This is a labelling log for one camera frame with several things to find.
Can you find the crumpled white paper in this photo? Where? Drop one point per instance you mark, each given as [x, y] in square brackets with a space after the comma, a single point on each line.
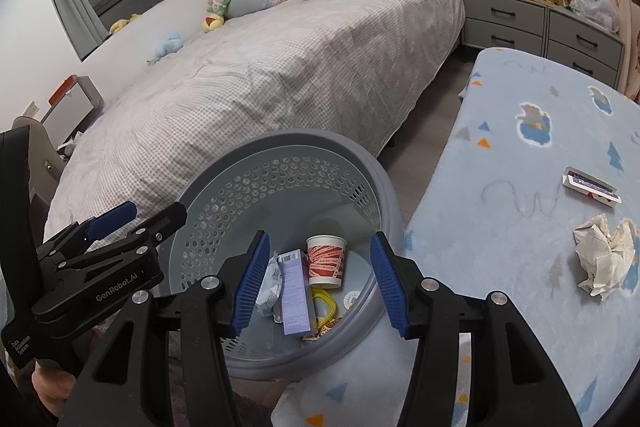
[605, 257]

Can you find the brown snack packet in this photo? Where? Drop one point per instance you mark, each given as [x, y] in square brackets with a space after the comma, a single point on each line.
[320, 333]

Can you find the white wall socket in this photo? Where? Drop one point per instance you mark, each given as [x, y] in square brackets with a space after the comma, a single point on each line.
[31, 109]

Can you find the grey perforated plastic basket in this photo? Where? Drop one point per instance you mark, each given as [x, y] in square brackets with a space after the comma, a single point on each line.
[225, 217]

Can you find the small card box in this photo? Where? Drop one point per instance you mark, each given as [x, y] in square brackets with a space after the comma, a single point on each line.
[590, 184]

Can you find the bed with checked grey sheet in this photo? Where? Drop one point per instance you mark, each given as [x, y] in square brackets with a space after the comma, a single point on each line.
[250, 82]

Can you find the yellow plush toy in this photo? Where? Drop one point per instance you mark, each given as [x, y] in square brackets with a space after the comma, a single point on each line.
[124, 23]

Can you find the clear plastic bag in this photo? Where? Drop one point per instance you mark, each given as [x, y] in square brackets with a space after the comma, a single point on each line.
[595, 9]

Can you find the small green plush doll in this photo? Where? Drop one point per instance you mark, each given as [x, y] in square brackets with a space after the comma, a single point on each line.
[219, 4]

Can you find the pink boards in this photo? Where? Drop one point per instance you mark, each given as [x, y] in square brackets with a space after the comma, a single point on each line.
[627, 42]

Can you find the person's left hand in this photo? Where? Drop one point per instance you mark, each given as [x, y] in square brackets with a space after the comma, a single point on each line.
[50, 389]

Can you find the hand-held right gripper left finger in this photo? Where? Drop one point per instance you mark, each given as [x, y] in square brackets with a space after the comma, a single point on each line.
[250, 277]

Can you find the red and white paper cup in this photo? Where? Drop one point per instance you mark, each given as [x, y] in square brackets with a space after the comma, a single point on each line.
[325, 264]

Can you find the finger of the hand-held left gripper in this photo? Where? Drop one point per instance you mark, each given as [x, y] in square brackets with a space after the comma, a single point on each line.
[112, 219]
[155, 227]

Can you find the white and green packet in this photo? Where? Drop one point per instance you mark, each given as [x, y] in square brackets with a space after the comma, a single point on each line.
[270, 287]

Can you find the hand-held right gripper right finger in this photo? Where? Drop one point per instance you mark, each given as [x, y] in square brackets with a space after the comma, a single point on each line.
[387, 287]

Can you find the purple cardboard box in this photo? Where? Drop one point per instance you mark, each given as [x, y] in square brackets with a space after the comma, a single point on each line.
[295, 302]

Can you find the grey dresser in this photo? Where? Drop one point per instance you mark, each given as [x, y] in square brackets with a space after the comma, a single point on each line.
[510, 22]

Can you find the blue plush toy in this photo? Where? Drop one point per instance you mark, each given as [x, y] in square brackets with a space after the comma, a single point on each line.
[167, 47]

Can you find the white cabinet with red top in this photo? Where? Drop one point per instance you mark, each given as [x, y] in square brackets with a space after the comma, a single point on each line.
[70, 107]

